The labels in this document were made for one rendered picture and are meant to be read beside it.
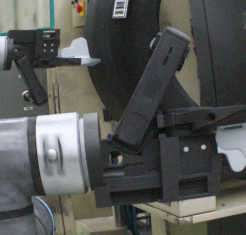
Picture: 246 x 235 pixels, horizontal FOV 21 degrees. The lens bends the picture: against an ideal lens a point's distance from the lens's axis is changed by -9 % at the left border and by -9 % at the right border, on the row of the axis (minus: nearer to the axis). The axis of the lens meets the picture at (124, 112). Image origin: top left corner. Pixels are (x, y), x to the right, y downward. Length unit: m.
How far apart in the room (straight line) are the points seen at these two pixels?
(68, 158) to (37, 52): 0.81
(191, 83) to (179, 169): 1.22
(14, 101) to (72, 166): 1.47
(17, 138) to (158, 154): 0.13
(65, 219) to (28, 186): 1.46
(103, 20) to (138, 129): 0.81
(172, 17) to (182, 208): 0.59
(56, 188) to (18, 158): 0.04
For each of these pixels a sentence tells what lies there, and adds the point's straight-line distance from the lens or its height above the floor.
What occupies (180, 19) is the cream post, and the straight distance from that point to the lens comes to 1.81.
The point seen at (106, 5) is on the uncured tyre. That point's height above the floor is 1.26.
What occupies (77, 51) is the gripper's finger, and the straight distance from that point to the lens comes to 1.42.
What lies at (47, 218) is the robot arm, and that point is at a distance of 0.77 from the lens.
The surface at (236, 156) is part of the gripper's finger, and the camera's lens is 0.69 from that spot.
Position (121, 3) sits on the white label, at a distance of 1.36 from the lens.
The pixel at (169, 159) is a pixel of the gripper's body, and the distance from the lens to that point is 0.59.
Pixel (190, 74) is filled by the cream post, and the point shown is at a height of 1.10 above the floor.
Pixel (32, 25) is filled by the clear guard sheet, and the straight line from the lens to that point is 2.05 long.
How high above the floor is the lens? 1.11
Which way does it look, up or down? 3 degrees down
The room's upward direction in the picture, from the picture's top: 5 degrees counter-clockwise
